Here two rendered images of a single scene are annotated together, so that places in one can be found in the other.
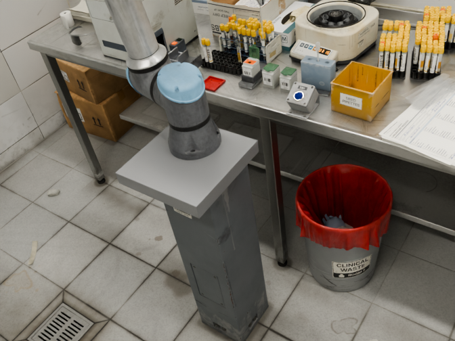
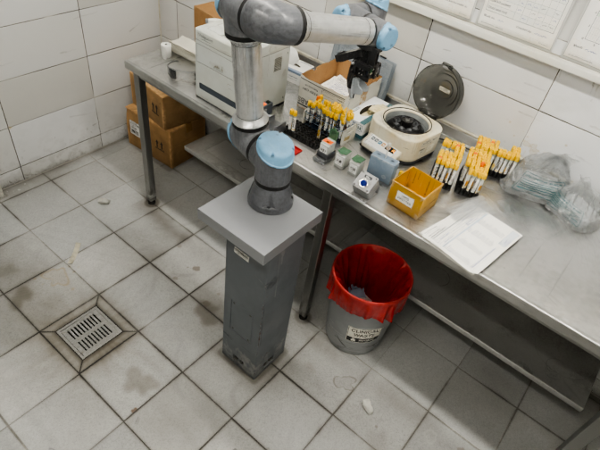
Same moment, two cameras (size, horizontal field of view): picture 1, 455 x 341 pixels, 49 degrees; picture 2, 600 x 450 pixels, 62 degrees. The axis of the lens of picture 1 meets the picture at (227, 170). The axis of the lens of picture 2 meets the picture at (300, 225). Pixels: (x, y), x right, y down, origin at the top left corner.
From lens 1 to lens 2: 0.28 m
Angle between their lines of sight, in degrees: 7
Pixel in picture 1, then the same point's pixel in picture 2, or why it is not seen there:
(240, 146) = (307, 213)
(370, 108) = (418, 209)
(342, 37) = (409, 143)
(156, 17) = not seen: hidden behind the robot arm
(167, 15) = (265, 79)
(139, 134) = (195, 168)
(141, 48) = (250, 112)
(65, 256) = (105, 263)
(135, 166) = (216, 207)
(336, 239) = (359, 308)
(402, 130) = (439, 234)
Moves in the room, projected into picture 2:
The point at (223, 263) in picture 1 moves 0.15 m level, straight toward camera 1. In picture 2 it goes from (263, 306) to (265, 341)
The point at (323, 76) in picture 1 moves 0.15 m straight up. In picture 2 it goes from (386, 171) to (396, 137)
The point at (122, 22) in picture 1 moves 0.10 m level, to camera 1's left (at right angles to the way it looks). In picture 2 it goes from (242, 87) to (207, 84)
